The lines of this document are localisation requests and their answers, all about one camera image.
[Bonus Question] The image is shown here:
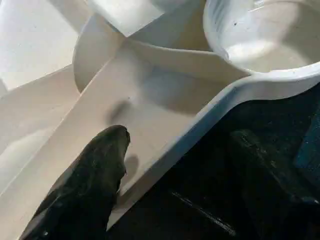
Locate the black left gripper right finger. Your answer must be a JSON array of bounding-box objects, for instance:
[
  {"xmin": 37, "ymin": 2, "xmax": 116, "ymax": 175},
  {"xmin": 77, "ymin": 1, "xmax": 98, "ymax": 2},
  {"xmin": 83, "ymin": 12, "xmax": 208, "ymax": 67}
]
[{"xmin": 228, "ymin": 129, "xmax": 320, "ymax": 240}]

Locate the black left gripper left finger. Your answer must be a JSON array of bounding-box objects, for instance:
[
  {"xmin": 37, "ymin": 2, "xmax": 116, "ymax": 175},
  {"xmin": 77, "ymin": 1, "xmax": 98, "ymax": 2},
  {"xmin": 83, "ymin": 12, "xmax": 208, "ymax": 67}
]
[{"xmin": 19, "ymin": 124, "xmax": 133, "ymax": 240}]

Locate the white plastic table top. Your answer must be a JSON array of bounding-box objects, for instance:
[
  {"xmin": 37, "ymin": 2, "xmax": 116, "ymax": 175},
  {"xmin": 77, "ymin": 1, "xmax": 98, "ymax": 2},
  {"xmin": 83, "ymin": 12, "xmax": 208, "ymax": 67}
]
[{"xmin": 0, "ymin": 0, "xmax": 320, "ymax": 240}]

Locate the black glossy mat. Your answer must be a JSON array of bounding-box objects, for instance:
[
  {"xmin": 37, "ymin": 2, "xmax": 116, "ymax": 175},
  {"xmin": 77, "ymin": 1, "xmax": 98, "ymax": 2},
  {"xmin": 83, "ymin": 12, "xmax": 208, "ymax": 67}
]
[{"xmin": 106, "ymin": 84, "xmax": 320, "ymax": 240}]

